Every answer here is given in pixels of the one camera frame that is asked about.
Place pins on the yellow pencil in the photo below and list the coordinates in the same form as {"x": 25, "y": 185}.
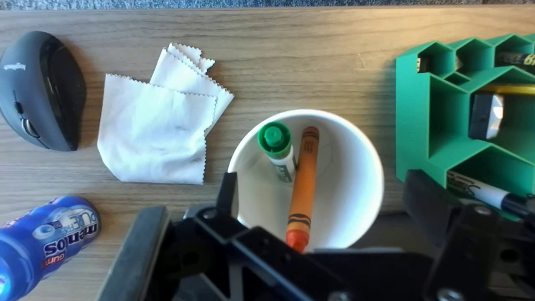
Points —
{"x": 512, "y": 88}

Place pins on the blue mentos gum bottle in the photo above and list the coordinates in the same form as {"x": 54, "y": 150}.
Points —
{"x": 39, "y": 244}

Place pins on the white paper cup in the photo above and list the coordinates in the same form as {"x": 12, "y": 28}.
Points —
{"x": 345, "y": 184}

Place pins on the black marker white barrel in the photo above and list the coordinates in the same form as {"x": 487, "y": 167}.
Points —
{"x": 485, "y": 192}

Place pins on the green capped marker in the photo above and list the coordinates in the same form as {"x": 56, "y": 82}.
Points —
{"x": 275, "y": 137}

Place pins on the dark grey computer mouse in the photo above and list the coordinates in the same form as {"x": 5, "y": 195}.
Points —
{"x": 39, "y": 88}

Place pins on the small black silver clip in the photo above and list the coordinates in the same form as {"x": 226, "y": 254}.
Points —
{"x": 482, "y": 117}

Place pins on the black pencil gold print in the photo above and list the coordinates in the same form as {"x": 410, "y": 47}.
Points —
{"x": 519, "y": 58}

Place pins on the green plastic pen holder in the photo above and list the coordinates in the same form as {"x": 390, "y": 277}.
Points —
{"x": 428, "y": 127}

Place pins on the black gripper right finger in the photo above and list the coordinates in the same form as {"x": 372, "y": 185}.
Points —
{"x": 479, "y": 256}

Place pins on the white folded cloth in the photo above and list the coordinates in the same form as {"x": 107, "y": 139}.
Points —
{"x": 156, "y": 127}

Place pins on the orange crayon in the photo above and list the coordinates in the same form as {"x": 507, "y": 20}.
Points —
{"x": 303, "y": 184}

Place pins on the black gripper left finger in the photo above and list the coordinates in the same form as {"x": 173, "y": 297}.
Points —
{"x": 194, "y": 261}

